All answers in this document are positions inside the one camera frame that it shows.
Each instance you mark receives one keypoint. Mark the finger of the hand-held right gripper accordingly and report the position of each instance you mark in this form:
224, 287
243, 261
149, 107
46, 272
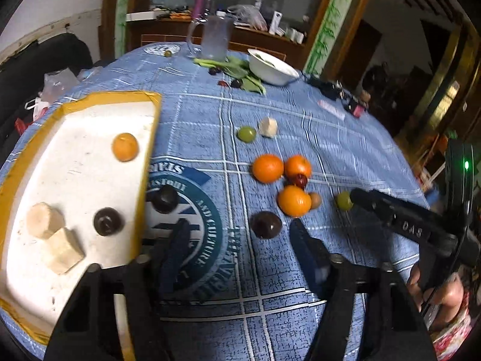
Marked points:
398, 220

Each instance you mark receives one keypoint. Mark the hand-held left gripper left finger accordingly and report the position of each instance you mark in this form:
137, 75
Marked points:
176, 259

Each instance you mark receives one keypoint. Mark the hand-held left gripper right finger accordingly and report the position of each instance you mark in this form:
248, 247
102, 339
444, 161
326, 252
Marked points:
308, 259

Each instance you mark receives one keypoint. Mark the dark plum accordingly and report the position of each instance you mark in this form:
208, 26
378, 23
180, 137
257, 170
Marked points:
164, 197
266, 224
108, 221

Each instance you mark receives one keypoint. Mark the small brown fruit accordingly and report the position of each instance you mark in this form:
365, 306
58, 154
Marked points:
315, 200

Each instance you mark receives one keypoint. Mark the orange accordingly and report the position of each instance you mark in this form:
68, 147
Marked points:
267, 168
126, 146
298, 164
294, 200

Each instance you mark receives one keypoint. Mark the yellow-rimmed white tray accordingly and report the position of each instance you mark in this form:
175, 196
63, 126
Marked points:
75, 180

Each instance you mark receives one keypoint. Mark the beige fruit chunk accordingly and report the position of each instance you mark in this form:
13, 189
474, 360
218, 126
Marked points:
268, 126

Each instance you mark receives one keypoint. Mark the person's right hand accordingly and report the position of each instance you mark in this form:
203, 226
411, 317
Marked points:
450, 297

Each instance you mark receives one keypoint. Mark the blue plaid tablecloth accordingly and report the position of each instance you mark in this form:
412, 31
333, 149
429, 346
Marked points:
338, 146

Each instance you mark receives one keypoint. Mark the angular banana piece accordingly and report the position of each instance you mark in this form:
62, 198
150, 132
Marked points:
64, 250

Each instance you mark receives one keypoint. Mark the red and black device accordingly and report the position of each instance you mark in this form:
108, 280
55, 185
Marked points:
357, 108

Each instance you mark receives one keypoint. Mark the pink packet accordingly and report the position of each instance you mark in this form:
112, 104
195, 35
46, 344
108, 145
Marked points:
330, 108

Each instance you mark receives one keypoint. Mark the floral patterned clothing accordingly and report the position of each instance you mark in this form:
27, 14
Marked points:
458, 342

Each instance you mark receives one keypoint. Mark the round banana piece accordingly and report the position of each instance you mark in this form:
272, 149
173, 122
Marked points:
44, 220

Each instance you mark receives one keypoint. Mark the white bowl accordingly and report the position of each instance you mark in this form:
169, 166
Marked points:
270, 73

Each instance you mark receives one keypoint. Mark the small dark fruit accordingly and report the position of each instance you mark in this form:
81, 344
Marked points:
213, 70

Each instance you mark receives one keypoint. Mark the green leafy vegetable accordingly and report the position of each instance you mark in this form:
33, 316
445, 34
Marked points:
240, 68

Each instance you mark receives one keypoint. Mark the small red item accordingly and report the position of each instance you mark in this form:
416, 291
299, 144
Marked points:
20, 125

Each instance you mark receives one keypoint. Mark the white plastic bag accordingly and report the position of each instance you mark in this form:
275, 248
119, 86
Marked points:
37, 107

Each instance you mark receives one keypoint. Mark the small white boxes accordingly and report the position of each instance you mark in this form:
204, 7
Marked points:
297, 36

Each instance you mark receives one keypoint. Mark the clear plastic bag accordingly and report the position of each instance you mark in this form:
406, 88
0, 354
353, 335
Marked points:
58, 82

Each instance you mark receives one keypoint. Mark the clear glass pitcher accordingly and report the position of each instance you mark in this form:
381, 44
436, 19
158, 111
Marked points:
216, 39

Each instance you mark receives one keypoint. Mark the wooden cabinet with mirror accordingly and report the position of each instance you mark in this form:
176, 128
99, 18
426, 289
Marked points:
169, 32

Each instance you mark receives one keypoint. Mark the tall white box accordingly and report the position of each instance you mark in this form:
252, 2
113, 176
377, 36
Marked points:
275, 22

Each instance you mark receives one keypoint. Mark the black sofa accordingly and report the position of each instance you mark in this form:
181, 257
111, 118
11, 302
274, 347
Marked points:
56, 52

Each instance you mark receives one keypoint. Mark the flat white box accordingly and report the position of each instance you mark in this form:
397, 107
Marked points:
141, 15

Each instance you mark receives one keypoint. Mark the crumpled plastic bag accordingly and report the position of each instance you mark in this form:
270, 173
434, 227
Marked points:
248, 15

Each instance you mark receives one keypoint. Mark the purple bottle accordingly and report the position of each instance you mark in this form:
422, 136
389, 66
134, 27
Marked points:
200, 3

